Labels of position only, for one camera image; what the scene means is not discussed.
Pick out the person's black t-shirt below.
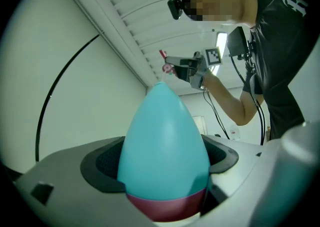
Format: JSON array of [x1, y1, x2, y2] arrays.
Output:
[[240, 0, 320, 142]]

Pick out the black head-mounted camera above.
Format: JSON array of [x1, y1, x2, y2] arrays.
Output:
[[167, 0, 185, 21]]

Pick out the black chest-mounted box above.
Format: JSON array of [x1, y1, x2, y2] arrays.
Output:
[[226, 26, 254, 61]]

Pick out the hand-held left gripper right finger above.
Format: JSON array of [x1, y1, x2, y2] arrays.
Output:
[[174, 133, 285, 227]]

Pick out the person's right forearm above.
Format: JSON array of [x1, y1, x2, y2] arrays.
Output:
[[202, 69, 266, 127]]

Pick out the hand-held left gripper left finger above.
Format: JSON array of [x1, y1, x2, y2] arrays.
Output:
[[14, 135, 161, 227]]

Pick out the pink white spray head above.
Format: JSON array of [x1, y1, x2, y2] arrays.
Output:
[[158, 49, 177, 83]]

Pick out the black chest box cable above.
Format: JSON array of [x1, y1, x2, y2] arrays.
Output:
[[229, 55, 266, 146]]

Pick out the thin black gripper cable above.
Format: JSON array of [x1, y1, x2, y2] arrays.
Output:
[[202, 87, 231, 140]]

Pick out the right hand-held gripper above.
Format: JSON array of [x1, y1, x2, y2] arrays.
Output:
[[164, 46, 224, 90]]

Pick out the long curved black cable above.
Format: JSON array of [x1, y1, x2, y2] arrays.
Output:
[[34, 34, 101, 163]]

